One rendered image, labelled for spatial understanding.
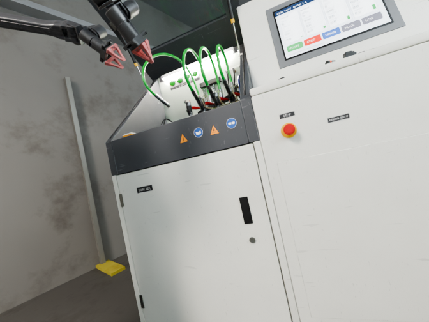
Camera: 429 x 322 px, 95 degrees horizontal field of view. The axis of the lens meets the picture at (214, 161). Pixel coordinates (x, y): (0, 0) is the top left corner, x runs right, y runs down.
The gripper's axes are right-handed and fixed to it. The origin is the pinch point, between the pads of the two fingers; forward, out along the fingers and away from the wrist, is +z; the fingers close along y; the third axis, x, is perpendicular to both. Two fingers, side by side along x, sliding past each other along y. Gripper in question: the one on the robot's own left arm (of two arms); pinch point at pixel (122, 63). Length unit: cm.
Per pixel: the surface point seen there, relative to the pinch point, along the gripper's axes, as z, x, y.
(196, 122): 42, 23, -22
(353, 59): 68, 5, -67
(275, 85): 56, 11, -48
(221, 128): 51, 23, -28
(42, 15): -122, -88, 104
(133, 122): 18.0, 12.4, 19.7
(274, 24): 48, -38, -46
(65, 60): -88, -72, 122
